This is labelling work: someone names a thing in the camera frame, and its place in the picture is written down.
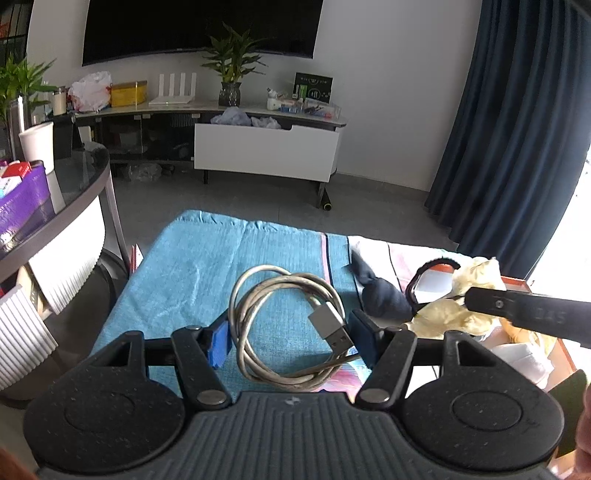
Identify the black and green box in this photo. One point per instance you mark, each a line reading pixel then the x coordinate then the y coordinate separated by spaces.
pixel 314 85

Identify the black wall television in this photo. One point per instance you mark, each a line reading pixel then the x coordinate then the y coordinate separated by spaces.
pixel 198 27

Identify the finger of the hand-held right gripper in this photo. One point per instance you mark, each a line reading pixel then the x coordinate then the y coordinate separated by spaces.
pixel 531 309

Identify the white drawer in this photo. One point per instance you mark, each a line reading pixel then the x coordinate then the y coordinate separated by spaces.
pixel 263 152

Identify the blue blanket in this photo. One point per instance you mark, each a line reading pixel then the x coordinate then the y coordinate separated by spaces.
pixel 184 277

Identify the dark navy cloth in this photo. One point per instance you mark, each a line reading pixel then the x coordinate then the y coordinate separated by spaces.
pixel 383 295

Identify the small white figurine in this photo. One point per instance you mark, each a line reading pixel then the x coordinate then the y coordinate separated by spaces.
pixel 273 100

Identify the steel thermos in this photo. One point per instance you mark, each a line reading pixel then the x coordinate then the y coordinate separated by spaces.
pixel 21 113

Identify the person's right forearm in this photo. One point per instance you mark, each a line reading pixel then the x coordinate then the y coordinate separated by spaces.
pixel 585 434

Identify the dark green plush cushion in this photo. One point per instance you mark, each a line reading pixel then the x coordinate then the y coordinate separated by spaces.
pixel 570 392

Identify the potted plant in dark vase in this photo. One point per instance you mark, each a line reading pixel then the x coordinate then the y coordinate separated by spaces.
pixel 231 55

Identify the orange cardboard box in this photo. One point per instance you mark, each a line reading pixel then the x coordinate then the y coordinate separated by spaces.
pixel 565 355

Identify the dark blue curtain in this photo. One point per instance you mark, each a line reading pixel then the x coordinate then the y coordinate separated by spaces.
pixel 508 129

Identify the purple basket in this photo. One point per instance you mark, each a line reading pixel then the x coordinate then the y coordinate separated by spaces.
pixel 23 207

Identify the clear plastic box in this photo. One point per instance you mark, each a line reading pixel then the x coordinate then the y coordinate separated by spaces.
pixel 323 110

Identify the glass top table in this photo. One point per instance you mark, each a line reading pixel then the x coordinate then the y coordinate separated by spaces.
pixel 85 175

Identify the red packet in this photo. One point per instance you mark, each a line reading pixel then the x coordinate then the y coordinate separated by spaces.
pixel 136 258

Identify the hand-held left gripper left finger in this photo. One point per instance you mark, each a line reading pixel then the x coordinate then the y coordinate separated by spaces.
pixel 217 344

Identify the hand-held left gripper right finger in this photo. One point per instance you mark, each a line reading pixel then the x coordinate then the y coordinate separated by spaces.
pixel 364 334

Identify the white paper cup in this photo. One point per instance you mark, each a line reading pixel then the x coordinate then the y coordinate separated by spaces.
pixel 38 145

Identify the black rolled mat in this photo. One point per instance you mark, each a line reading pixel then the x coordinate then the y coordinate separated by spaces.
pixel 326 201

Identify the white ribbed panel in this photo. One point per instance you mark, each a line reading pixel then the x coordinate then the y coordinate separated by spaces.
pixel 23 337
pixel 69 249

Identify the tall green plant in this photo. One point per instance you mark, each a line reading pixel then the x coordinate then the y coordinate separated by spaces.
pixel 18 83

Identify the bluish plastic bag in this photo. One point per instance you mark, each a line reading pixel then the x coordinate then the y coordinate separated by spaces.
pixel 231 116

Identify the white TV cabinet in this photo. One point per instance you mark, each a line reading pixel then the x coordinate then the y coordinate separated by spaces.
pixel 138 134

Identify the red and white box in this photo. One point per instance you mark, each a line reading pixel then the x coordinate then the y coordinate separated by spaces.
pixel 16 170

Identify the white cloth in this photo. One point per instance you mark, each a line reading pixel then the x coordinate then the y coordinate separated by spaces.
pixel 524 362

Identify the crumpled white plastic bag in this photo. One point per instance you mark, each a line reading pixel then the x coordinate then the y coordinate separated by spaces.
pixel 265 123

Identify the clear plastic bag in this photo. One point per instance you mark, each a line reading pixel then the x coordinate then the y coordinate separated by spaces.
pixel 144 171

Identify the white jar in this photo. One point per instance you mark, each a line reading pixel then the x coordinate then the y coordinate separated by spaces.
pixel 60 101

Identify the yellow box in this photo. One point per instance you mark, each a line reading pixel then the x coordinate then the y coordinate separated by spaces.
pixel 129 94

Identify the white router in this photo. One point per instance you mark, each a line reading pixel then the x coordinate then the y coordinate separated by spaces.
pixel 171 99

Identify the yellow soft cloth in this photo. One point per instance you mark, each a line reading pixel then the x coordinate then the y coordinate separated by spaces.
pixel 452 318

